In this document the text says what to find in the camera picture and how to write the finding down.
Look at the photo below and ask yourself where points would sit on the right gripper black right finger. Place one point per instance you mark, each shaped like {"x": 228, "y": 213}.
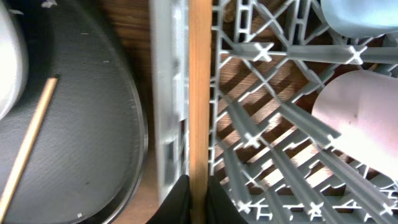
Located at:
{"x": 219, "y": 208}

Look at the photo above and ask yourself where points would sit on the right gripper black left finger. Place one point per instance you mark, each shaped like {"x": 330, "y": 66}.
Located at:
{"x": 175, "y": 209}

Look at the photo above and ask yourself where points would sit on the wooden chopstick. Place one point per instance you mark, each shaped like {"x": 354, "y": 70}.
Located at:
{"x": 27, "y": 145}
{"x": 200, "y": 21}

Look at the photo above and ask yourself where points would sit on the pink cup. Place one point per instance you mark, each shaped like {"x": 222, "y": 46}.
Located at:
{"x": 362, "y": 106}

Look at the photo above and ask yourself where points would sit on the grey-green ceramic plate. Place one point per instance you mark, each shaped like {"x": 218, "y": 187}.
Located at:
{"x": 14, "y": 60}

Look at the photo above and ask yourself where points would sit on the light blue cup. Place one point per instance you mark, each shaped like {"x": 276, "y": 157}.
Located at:
{"x": 361, "y": 18}

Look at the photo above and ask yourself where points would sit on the grey dishwasher rack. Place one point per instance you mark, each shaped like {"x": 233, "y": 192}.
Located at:
{"x": 269, "y": 61}

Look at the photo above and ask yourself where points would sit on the round black tray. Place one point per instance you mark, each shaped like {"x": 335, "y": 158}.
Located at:
{"x": 87, "y": 160}

